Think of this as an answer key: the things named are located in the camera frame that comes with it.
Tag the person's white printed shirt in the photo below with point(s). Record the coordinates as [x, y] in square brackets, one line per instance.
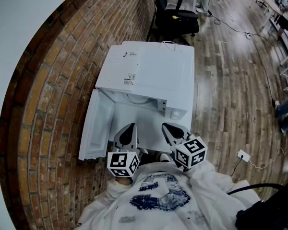
[158, 212]

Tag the person's left forearm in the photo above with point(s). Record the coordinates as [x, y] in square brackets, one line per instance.
[123, 180]

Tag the person's shoe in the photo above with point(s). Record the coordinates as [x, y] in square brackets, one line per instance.
[144, 151]
[164, 157]

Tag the white microwave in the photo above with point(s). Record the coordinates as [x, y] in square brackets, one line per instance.
[163, 75]

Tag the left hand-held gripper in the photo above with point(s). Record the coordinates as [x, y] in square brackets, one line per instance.
[121, 164]

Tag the white power strip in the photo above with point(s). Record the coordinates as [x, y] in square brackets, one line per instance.
[244, 155]
[248, 35]

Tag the person's right forearm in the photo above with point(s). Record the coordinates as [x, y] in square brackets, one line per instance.
[201, 174]

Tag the black office chair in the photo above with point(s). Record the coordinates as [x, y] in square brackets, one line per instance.
[180, 24]

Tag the black bag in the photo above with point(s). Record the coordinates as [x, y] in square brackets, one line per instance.
[268, 214]

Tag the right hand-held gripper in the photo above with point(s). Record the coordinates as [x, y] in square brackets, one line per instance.
[190, 153]

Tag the person's left shoe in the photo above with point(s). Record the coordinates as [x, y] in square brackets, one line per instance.
[144, 151]

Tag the long light desk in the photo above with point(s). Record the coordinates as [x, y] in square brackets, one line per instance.
[268, 2]

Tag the person's right shoe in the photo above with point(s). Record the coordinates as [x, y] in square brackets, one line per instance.
[164, 157]

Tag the white round plate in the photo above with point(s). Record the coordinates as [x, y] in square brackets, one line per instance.
[139, 100]

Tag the small black swivel chair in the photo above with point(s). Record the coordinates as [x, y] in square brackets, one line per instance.
[262, 3]

